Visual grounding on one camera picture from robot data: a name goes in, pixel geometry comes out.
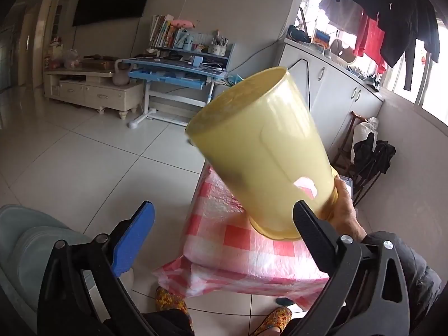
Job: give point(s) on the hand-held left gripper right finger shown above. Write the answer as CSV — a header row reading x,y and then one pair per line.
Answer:
x,y
315,238

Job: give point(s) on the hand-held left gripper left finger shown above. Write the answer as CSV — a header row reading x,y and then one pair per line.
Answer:
x,y
134,238

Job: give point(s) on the yellow plastic bin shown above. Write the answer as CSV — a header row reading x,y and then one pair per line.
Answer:
x,y
252,129

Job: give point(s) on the person's right forearm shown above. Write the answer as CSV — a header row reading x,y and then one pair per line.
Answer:
x,y
423,280

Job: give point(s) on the person's right hand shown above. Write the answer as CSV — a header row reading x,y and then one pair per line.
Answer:
x,y
344,210

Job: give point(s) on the knitted orange slipper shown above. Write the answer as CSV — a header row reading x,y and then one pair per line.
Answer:
x,y
274,318
171,302

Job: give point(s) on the red white checkered tablecloth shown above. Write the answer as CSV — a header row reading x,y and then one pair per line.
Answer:
x,y
224,238

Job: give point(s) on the dark wooden chair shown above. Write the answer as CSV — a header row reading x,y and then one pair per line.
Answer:
x,y
344,147

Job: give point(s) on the black folding chair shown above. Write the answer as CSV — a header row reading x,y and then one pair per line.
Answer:
x,y
374,157

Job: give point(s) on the pale green plastic stool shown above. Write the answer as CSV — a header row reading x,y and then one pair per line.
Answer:
x,y
31,245

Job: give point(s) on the white plastic bag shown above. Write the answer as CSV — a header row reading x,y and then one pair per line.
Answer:
x,y
364,133

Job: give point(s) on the white storage cabinet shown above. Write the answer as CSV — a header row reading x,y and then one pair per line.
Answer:
x,y
336,91

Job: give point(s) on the white television cabinet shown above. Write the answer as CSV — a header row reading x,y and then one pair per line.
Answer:
x,y
94,92

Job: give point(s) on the blue study desk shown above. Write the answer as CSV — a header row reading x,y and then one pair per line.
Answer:
x,y
168,75

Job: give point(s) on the blue plastic bag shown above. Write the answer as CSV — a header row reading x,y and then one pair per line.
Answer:
x,y
233,79

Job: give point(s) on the framed picture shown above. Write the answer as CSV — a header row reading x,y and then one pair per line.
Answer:
x,y
322,38

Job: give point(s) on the dark shoe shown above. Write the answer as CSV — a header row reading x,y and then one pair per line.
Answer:
x,y
298,34

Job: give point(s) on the red hanging garment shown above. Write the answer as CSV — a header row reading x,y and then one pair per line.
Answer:
x,y
369,38

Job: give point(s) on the row of books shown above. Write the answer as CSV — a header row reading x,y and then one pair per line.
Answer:
x,y
159,31

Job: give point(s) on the white pen holder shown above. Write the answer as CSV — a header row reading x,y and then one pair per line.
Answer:
x,y
217,47

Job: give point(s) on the pink plush toy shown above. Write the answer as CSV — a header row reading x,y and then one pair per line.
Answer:
x,y
183,23

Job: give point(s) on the grey hanging garment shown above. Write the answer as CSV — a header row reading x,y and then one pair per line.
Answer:
x,y
344,14

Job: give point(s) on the black hanging jacket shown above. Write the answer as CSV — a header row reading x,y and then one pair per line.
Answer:
x,y
402,14

